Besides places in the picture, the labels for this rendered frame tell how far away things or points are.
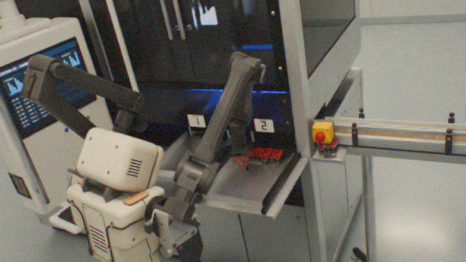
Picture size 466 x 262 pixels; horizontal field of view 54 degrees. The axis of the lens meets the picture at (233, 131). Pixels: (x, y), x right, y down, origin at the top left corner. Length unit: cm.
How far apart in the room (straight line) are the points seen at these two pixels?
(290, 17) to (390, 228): 163
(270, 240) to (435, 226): 107
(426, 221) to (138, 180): 207
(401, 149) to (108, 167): 119
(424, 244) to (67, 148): 197
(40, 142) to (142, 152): 91
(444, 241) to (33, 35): 234
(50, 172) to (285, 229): 111
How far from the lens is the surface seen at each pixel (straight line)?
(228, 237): 251
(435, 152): 198
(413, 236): 292
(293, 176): 188
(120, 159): 128
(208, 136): 130
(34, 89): 137
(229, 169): 199
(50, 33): 212
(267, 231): 235
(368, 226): 233
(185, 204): 126
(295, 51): 178
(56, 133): 218
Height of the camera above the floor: 194
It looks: 28 degrees down
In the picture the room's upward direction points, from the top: 11 degrees counter-clockwise
